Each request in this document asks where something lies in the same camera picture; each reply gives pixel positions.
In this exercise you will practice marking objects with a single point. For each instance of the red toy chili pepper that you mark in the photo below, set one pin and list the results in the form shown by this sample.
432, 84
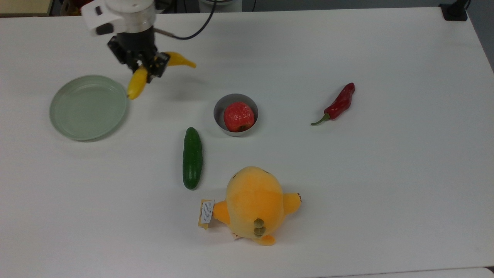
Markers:
339, 103

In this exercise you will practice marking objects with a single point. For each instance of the green toy cucumber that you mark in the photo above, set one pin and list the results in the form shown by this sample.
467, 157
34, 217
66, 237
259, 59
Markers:
192, 158

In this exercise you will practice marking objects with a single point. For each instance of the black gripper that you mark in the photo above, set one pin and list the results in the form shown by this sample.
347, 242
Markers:
137, 48

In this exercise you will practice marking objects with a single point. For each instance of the orange plush toy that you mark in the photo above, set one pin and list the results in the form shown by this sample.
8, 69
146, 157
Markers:
252, 200

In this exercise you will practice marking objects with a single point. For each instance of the pale green plastic plate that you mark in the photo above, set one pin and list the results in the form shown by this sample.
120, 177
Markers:
88, 108

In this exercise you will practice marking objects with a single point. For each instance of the small grey metal bowl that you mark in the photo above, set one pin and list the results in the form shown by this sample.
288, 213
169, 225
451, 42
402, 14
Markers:
220, 112

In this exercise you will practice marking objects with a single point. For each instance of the black stand base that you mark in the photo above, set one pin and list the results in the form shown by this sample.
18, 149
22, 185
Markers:
454, 11

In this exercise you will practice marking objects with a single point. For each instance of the red toy apple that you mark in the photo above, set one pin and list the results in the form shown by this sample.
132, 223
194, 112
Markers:
239, 116

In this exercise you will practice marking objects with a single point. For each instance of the yellow toy banana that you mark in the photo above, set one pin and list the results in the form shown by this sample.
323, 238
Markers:
137, 83

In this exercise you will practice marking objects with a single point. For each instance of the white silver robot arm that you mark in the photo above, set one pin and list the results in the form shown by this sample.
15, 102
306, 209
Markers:
119, 15

